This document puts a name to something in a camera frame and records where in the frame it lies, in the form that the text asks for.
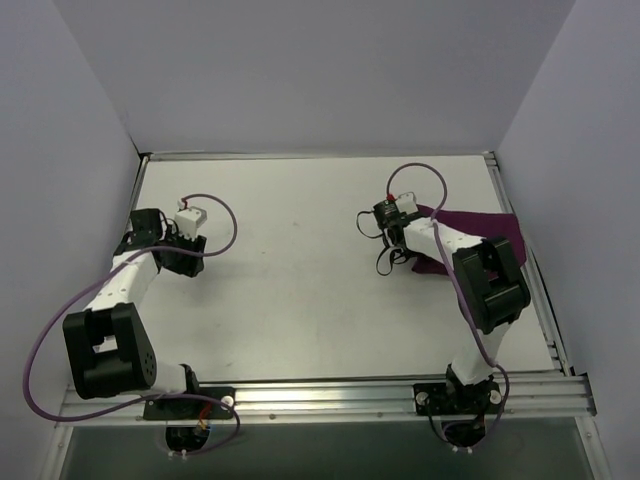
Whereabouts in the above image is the purple surgical cloth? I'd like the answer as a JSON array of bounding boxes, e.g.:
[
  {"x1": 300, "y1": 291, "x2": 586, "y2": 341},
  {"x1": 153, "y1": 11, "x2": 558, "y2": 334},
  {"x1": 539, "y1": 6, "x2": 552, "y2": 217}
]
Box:
[{"x1": 411, "y1": 210, "x2": 527, "y2": 276}]

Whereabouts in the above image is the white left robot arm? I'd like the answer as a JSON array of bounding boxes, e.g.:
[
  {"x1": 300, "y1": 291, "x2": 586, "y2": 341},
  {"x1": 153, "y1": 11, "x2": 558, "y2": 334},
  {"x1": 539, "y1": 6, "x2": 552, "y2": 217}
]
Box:
[{"x1": 63, "y1": 207, "x2": 207, "y2": 419}]

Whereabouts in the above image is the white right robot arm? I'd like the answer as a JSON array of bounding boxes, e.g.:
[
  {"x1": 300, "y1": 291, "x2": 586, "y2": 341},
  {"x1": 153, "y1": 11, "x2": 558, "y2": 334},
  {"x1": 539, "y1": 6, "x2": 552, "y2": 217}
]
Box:
[{"x1": 372, "y1": 194, "x2": 531, "y2": 413}]

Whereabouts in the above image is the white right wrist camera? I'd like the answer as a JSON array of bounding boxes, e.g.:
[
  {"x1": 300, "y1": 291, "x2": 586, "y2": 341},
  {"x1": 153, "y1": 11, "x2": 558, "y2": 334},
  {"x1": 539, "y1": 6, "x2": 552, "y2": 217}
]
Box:
[{"x1": 387, "y1": 191, "x2": 419, "y2": 215}]

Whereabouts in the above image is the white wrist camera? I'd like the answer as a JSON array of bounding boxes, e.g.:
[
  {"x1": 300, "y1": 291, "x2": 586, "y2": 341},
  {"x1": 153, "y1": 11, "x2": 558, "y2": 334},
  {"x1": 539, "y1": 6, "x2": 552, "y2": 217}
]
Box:
[
  {"x1": 387, "y1": 191, "x2": 419, "y2": 215},
  {"x1": 173, "y1": 200, "x2": 207, "y2": 240}
]

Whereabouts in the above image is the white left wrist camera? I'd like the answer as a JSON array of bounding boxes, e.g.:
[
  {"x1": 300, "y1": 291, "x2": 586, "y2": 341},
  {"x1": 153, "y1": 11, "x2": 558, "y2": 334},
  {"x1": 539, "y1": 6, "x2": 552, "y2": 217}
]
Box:
[{"x1": 173, "y1": 200, "x2": 207, "y2": 240}]

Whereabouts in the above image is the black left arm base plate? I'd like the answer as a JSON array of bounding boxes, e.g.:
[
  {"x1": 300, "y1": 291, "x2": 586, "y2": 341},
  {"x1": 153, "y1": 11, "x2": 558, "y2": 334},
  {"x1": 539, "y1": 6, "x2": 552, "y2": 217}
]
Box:
[{"x1": 143, "y1": 386, "x2": 236, "y2": 421}]

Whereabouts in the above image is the aluminium right rail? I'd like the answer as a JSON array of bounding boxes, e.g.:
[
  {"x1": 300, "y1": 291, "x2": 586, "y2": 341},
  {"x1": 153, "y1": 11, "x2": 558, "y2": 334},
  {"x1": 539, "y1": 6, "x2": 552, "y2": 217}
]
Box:
[{"x1": 482, "y1": 151, "x2": 575, "y2": 376}]

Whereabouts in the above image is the aluminium rail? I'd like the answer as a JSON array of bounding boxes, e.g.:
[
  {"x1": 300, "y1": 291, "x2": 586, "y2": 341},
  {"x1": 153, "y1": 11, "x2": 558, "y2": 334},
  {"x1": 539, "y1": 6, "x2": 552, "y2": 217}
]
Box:
[
  {"x1": 482, "y1": 151, "x2": 575, "y2": 376},
  {"x1": 60, "y1": 371, "x2": 596, "y2": 427}
]

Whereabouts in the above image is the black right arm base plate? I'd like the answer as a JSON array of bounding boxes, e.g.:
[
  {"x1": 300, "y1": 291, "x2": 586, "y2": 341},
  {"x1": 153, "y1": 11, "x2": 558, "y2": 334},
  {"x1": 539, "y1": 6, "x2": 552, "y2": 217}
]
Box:
[{"x1": 412, "y1": 381, "x2": 503, "y2": 416}]

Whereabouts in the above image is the aluminium front rail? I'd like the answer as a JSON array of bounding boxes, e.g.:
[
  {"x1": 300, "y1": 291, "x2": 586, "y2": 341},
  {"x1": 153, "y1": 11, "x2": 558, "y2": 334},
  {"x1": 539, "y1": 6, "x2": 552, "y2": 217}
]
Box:
[{"x1": 60, "y1": 371, "x2": 596, "y2": 427}]

